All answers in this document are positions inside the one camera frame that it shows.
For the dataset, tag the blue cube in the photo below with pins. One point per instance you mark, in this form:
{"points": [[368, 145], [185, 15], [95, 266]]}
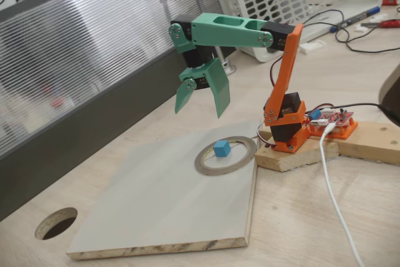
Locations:
{"points": [[222, 149]]}

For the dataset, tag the dark rounded object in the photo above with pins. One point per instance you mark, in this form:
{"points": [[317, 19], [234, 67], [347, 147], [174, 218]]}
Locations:
{"points": [[392, 88]]}

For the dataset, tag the small white plastic piece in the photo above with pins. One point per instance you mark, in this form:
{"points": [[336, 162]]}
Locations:
{"points": [[377, 18], [361, 28]]}

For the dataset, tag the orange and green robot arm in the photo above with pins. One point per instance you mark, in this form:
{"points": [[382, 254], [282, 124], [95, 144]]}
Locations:
{"points": [[225, 34]]}

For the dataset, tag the red controller board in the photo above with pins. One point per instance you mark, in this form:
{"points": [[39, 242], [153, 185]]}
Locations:
{"points": [[334, 118]]}

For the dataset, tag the wooden base block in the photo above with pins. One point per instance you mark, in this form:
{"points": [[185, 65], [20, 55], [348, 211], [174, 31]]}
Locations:
{"points": [[297, 157]]}

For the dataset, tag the long wooden plank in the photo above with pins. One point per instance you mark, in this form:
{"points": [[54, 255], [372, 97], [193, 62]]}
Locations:
{"points": [[372, 142]]}

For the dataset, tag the ribbed glass partition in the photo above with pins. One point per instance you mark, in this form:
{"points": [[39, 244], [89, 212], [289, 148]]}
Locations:
{"points": [[93, 60]]}

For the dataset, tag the large white plastic piece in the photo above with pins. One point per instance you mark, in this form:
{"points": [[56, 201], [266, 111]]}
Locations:
{"points": [[312, 46]]}

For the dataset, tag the blue and black marker pen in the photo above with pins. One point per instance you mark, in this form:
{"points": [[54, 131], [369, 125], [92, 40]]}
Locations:
{"points": [[356, 18]]}

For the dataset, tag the white chipboard panel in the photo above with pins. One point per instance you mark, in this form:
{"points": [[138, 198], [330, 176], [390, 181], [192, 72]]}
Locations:
{"points": [[172, 217]]}

